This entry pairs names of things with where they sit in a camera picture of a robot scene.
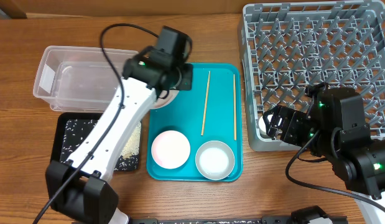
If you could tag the black tray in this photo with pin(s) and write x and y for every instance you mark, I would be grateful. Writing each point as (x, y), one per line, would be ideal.
(62, 119)

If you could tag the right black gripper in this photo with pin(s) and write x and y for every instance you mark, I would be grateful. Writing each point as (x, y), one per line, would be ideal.
(293, 117)

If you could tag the white plastic cup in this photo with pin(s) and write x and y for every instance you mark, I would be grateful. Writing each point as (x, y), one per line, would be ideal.
(262, 127)

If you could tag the wooden chopstick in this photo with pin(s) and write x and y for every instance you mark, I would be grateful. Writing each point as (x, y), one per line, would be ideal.
(206, 102)
(234, 108)

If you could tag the grey bowl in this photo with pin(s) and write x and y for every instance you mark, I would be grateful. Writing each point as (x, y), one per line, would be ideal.
(215, 160)

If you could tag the clear plastic bin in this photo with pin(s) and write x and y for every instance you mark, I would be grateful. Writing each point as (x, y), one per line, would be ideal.
(75, 79)

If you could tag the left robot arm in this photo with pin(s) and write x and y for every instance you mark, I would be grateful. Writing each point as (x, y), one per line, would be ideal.
(79, 187)

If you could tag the pink round plate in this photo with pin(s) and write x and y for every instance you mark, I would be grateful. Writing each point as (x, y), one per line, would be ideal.
(164, 99)

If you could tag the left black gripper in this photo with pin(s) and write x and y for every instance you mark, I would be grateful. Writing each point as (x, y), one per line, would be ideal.
(185, 81)

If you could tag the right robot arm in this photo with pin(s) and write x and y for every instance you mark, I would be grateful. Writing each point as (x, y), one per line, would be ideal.
(334, 129)

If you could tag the teal plastic tray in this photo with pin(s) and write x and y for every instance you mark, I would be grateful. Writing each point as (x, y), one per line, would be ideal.
(185, 114)

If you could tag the pile of rice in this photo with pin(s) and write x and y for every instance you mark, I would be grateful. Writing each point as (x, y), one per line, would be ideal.
(76, 130)

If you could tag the grey dish rack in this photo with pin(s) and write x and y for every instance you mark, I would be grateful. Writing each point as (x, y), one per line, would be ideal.
(286, 46)

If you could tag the pink small bowl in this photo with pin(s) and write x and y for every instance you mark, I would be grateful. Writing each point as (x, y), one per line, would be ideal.
(170, 149)

